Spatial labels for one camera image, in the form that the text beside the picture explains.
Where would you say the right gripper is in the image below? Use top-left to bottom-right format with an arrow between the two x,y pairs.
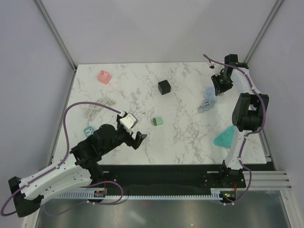
210,72 -> 233,96

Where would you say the green plug adapter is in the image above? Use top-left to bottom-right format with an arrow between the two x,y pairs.
152,117 -> 163,126

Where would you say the blue round power strip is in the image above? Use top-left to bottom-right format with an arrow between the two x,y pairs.
204,86 -> 217,103

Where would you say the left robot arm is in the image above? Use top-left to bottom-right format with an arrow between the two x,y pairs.
9,123 -> 147,218

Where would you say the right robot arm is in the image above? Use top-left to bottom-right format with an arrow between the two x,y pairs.
211,54 -> 269,188

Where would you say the teal square adapter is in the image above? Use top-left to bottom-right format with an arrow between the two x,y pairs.
84,126 -> 95,138

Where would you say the teal triangular power strip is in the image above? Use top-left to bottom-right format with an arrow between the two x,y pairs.
213,126 -> 235,149

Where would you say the black cube socket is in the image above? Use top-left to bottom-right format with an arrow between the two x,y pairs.
158,80 -> 171,95

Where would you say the pink cube socket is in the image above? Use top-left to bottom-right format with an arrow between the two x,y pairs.
97,70 -> 112,85

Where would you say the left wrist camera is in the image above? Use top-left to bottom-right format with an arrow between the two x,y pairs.
117,111 -> 138,135

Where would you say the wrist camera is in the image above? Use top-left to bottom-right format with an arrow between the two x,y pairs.
208,62 -> 215,69
117,111 -> 138,135

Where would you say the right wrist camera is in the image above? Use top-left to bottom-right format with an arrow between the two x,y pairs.
208,62 -> 215,69

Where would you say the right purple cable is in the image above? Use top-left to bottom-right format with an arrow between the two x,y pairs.
203,54 -> 266,190

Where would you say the purple cable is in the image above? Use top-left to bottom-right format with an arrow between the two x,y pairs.
203,54 -> 266,190
0,101 -> 124,217

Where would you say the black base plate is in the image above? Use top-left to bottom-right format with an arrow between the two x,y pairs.
76,163 -> 262,198

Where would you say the white coiled cable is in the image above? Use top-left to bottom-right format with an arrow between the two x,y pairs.
83,96 -> 117,119

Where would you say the white cable duct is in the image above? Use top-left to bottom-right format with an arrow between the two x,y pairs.
55,188 -> 237,200

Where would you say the right aluminium frame post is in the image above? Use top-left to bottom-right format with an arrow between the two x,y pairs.
242,0 -> 285,64

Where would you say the aluminium frame post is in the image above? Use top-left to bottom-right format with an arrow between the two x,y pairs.
242,0 -> 285,64
33,0 -> 77,72

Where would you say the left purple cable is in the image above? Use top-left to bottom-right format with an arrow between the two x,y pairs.
0,101 -> 124,217

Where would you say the left aluminium frame post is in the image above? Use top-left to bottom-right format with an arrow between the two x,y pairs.
33,0 -> 77,72

